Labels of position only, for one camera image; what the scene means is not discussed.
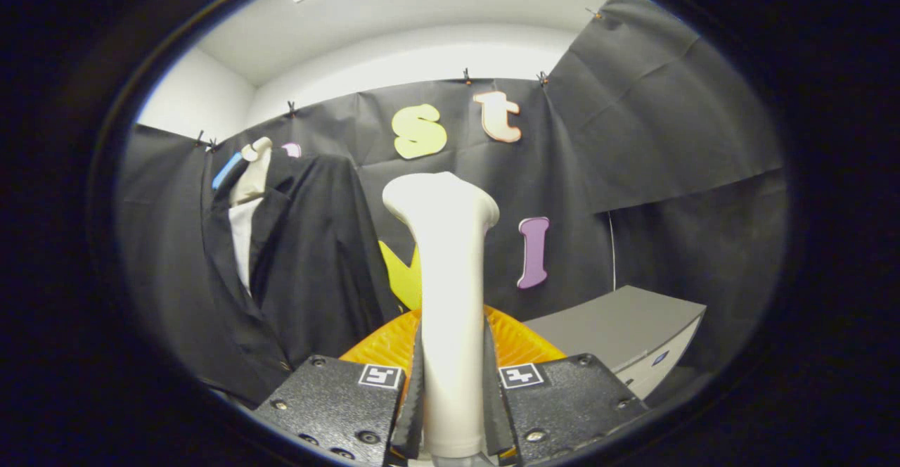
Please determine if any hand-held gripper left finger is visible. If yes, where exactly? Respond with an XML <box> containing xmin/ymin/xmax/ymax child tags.
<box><xmin>252</xmin><ymin>307</ymin><xmax>427</xmax><ymax>467</ymax></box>

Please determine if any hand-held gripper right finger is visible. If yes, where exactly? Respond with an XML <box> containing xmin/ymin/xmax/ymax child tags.
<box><xmin>482</xmin><ymin>305</ymin><xmax>649</xmax><ymax>465</ymax></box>

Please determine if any black suit jacket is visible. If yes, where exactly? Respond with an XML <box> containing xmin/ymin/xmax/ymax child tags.
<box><xmin>202</xmin><ymin>152</ymin><xmax>401</xmax><ymax>408</ymax></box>

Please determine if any white garment steamer with hose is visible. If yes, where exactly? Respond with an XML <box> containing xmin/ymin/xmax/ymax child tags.
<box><xmin>382</xmin><ymin>172</ymin><xmax>501</xmax><ymax>467</ymax></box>

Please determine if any white shirt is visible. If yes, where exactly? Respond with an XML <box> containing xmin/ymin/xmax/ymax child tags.
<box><xmin>229</xmin><ymin>200</ymin><xmax>255</xmax><ymax>296</ymax></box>

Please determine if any cream clothes hanger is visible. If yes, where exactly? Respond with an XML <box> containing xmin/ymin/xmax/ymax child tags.
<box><xmin>231</xmin><ymin>136</ymin><xmax>274</xmax><ymax>206</ymax></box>

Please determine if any grey cabinet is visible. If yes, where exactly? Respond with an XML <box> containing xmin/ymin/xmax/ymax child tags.
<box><xmin>524</xmin><ymin>285</ymin><xmax>707</xmax><ymax>401</ymax></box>

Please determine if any black backdrop cloth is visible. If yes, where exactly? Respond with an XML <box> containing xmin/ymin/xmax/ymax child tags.
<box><xmin>116</xmin><ymin>0</ymin><xmax>788</xmax><ymax>411</ymax></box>

